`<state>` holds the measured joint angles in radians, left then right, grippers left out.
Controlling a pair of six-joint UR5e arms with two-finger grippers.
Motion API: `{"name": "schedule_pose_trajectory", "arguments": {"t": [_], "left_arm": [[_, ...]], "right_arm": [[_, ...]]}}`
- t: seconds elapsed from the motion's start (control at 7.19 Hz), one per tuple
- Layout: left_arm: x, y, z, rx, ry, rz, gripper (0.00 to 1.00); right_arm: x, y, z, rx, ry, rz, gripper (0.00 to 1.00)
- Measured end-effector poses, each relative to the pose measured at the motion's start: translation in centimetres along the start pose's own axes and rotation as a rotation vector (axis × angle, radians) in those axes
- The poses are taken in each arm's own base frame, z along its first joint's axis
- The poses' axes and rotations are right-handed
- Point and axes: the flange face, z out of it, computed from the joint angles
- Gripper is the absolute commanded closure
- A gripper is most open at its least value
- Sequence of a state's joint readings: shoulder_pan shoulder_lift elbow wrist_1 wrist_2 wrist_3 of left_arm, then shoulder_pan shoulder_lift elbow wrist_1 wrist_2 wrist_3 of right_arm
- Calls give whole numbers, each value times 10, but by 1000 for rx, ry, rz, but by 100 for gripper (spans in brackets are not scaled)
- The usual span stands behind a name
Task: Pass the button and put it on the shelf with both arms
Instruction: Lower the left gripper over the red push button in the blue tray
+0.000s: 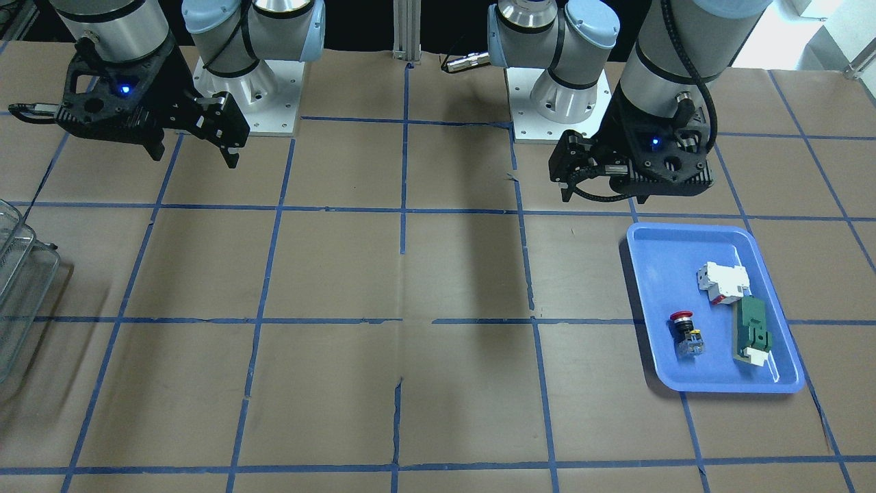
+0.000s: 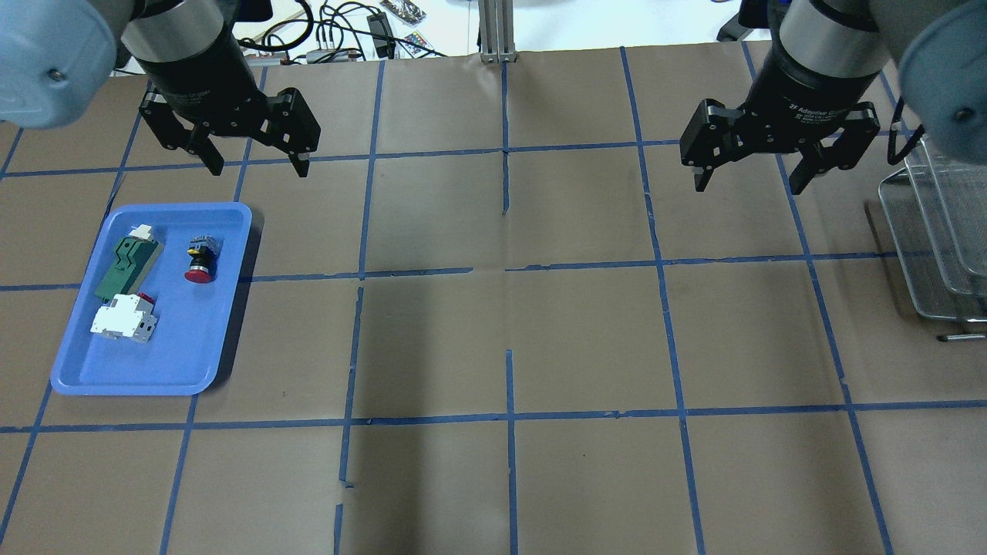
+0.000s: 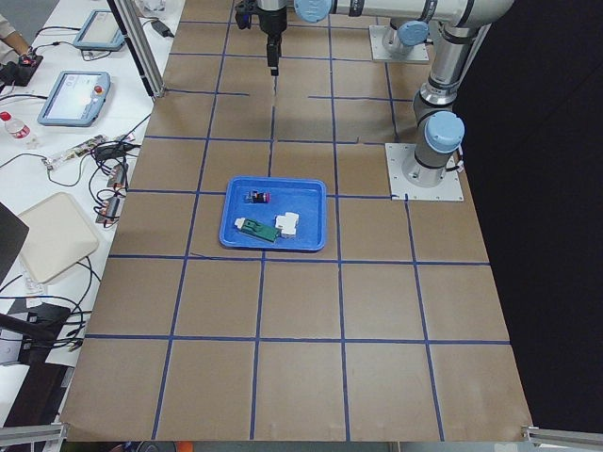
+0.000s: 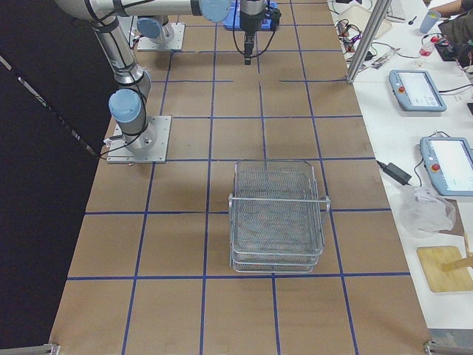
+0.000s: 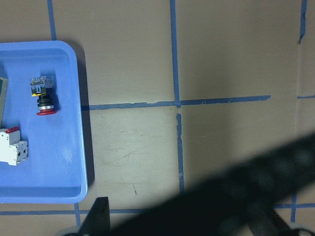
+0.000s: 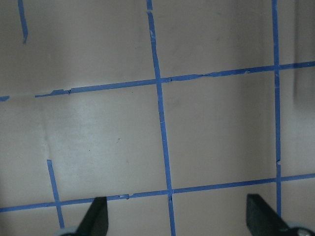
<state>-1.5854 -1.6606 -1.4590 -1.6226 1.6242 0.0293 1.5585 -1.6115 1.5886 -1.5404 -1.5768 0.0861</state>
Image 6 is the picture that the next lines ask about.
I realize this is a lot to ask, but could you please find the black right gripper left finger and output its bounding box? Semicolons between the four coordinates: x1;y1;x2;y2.
75;197;109;236

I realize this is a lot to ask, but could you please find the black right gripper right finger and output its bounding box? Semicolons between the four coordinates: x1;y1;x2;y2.
246;194;291;236

